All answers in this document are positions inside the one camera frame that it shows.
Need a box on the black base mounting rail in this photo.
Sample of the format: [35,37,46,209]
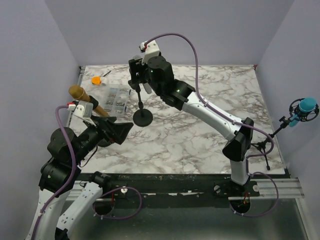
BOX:
[77,173,260,209]

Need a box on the orange round cap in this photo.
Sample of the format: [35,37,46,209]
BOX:
[91,76,102,85]

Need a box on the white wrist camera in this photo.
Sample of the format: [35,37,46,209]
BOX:
[139,40,160,65]
[67,100,96,126]

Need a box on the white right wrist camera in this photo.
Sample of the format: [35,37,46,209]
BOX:
[139,40,160,65]

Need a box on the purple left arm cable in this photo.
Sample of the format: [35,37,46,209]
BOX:
[31,104,77,240]

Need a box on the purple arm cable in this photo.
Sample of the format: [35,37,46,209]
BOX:
[31,104,77,240]
[143,32,280,218]

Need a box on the silver mesh-head microphone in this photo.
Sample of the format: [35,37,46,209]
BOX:
[133,54,153,95]

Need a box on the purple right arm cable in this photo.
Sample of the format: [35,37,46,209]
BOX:
[143,32,280,218]

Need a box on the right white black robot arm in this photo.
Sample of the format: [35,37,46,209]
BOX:
[128,55,254,196]

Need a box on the black round-base microphone stand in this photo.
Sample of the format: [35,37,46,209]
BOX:
[128,80,153,127]

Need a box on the black tripod shock-mount stand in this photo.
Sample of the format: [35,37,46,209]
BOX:
[252,100,320,173]

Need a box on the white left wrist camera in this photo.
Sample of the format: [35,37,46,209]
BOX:
[67,100,96,126]

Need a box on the blue foam-head microphone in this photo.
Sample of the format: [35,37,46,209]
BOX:
[289,97,320,127]

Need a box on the clear plastic screw box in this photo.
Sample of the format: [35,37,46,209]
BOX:
[103,84,131,117]

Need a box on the gold microphone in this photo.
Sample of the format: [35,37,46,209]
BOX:
[68,85,109,117]

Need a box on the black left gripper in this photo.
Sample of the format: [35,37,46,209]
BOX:
[72,113,134,164]

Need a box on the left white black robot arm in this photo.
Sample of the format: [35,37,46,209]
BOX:
[26,116,134,240]

